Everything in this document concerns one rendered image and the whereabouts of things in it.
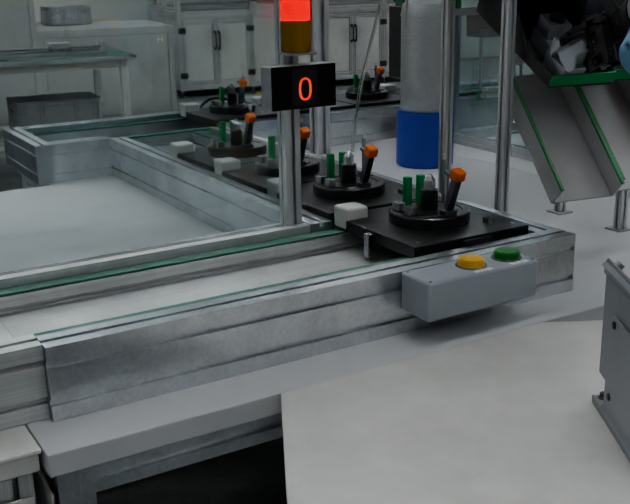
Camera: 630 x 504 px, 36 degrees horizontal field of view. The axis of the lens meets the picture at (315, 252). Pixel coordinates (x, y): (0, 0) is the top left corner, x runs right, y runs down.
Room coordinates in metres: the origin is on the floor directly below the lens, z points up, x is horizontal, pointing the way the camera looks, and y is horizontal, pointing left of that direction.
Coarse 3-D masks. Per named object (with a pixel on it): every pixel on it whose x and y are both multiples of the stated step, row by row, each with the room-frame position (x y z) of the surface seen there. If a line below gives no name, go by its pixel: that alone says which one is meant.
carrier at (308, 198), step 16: (352, 160) 1.81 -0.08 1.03; (320, 176) 1.80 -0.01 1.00; (336, 176) 1.87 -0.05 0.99; (352, 176) 1.81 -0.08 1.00; (304, 192) 1.82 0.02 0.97; (320, 192) 1.78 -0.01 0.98; (336, 192) 1.75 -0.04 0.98; (352, 192) 1.75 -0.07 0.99; (368, 192) 1.76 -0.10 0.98; (384, 192) 1.80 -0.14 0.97; (304, 208) 1.73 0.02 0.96; (320, 208) 1.69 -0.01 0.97; (368, 208) 1.70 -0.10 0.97
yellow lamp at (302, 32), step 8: (280, 24) 1.60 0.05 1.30; (288, 24) 1.58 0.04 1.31; (296, 24) 1.58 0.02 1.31; (304, 24) 1.58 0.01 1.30; (280, 32) 1.60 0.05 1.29; (288, 32) 1.58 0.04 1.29; (296, 32) 1.58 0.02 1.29; (304, 32) 1.58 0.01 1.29; (288, 40) 1.58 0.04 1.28; (296, 40) 1.58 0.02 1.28; (304, 40) 1.58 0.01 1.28; (288, 48) 1.58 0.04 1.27; (296, 48) 1.58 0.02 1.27; (304, 48) 1.58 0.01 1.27
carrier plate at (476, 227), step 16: (384, 208) 1.68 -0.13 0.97; (352, 224) 1.59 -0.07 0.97; (368, 224) 1.58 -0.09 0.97; (384, 224) 1.57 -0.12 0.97; (480, 224) 1.56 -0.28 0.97; (496, 224) 1.56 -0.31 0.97; (512, 224) 1.56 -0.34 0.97; (384, 240) 1.51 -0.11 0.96; (400, 240) 1.48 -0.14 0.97; (416, 240) 1.47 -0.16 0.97; (432, 240) 1.47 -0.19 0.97; (448, 240) 1.47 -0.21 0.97; (416, 256) 1.44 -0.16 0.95
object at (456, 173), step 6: (456, 168) 1.54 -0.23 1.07; (450, 174) 1.54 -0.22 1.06; (456, 174) 1.52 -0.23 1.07; (462, 174) 1.52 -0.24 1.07; (456, 180) 1.52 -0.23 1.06; (462, 180) 1.53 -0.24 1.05; (450, 186) 1.54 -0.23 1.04; (456, 186) 1.53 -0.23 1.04; (450, 192) 1.54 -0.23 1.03; (456, 192) 1.54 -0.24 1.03; (450, 198) 1.54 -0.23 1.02; (456, 198) 1.55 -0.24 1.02; (444, 204) 1.55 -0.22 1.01; (450, 204) 1.54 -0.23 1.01; (450, 210) 1.55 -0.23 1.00
